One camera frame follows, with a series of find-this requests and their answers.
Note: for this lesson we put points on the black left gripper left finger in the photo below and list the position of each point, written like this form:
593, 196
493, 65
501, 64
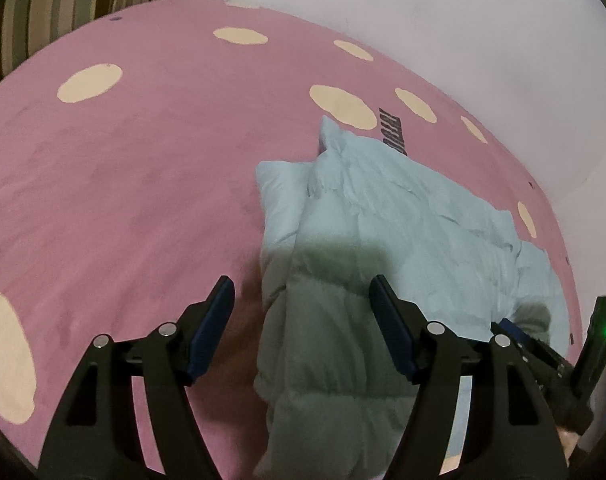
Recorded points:
94, 435

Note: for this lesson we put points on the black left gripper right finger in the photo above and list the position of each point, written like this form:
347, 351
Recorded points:
510, 430

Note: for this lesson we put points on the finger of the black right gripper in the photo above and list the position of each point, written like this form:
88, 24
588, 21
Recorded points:
536, 353

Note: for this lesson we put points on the light green puffer jacket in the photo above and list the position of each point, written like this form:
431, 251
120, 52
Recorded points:
336, 405

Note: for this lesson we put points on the pink spotted bed blanket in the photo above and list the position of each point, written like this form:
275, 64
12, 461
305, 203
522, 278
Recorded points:
127, 158

